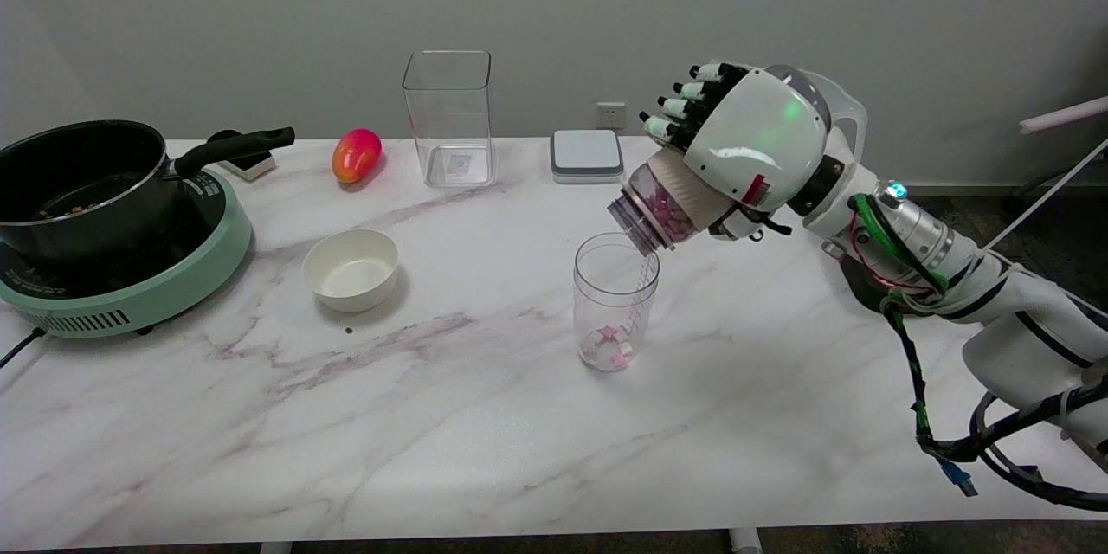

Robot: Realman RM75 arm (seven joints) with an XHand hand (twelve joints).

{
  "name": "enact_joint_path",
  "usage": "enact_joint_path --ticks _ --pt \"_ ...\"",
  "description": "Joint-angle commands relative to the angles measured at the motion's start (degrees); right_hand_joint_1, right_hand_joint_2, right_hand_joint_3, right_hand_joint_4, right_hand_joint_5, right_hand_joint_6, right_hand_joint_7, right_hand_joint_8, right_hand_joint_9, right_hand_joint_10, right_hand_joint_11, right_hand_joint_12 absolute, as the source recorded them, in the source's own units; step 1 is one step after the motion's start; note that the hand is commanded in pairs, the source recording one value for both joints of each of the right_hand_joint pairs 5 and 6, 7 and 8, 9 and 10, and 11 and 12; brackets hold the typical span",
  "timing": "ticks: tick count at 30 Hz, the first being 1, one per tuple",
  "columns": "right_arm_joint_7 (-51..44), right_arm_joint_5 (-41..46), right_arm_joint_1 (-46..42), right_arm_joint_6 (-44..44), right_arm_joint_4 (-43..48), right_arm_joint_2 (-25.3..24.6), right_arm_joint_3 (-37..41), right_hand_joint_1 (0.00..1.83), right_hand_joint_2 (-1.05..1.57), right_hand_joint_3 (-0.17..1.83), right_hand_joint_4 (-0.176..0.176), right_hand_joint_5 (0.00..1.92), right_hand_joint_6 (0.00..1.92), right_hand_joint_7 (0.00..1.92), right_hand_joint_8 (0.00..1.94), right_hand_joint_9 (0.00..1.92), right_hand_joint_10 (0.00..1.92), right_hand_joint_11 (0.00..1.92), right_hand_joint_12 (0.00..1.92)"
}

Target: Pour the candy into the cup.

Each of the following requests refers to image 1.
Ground white padded bar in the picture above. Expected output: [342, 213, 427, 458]
[1019, 95, 1108, 136]

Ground clear square storage container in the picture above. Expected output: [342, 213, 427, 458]
[402, 50, 498, 189]

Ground red yellow mango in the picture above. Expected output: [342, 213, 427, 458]
[332, 128, 383, 184]

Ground clear plastic pitcher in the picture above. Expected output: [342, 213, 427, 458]
[812, 72, 869, 167]

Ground black cooker power cord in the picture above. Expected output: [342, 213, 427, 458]
[0, 327, 44, 369]

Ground pink white candy cubes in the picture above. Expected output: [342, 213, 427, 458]
[582, 325, 636, 371]

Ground black rectangular tray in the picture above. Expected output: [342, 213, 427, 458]
[838, 253, 894, 313]

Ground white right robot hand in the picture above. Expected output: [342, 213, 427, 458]
[639, 61, 832, 242]

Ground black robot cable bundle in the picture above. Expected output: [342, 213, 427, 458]
[883, 294, 1108, 512]

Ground clear jar with beige sleeve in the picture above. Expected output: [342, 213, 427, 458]
[606, 147, 737, 256]

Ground small black white device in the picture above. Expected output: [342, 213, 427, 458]
[208, 130, 278, 183]

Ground black saucepan with handle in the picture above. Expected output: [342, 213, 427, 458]
[0, 119, 296, 265]

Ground pink candy pile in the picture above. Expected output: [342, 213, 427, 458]
[645, 182, 699, 243]

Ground green robot cable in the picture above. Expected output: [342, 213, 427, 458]
[852, 194, 950, 296]

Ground white ceramic bowl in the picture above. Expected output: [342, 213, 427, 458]
[302, 229, 401, 313]

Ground clear plastic measuring cup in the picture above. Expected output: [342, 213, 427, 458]
[573, 232, 661, 374]

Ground mint green induction cooker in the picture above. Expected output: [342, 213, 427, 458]
[0, 166, 254, 339]

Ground black chair leg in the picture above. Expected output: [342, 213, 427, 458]
[1004, 151, 1108, 202]

